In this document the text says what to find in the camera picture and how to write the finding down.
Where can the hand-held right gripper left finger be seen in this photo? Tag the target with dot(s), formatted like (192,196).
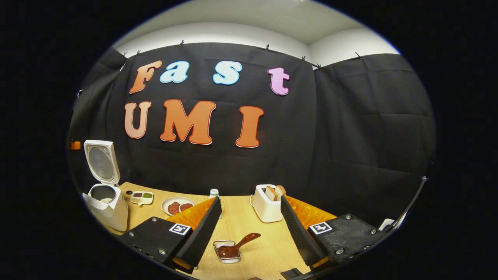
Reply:
(200,239)

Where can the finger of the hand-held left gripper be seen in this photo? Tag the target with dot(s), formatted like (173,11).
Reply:
(74,145)

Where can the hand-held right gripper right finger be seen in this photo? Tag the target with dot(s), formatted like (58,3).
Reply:
(301,237)

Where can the brown wooden spoon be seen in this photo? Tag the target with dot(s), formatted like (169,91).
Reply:
(249,238)

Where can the white rice cooker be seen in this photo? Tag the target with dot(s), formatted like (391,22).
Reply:
(113,214)

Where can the brown meat piece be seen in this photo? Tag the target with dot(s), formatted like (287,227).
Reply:
(174,208)
(186,206)

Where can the white toaster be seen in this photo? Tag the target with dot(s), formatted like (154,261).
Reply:
(264,210)

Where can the white oval plate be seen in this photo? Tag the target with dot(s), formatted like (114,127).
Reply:
(165,205)

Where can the white drink bottle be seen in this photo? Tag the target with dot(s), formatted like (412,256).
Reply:
(214,192)

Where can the toast bread slice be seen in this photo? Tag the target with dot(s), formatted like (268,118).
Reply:
(280,190)
(271,193)

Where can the white divided seasoning dish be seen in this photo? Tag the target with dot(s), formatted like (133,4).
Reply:
(142,197)

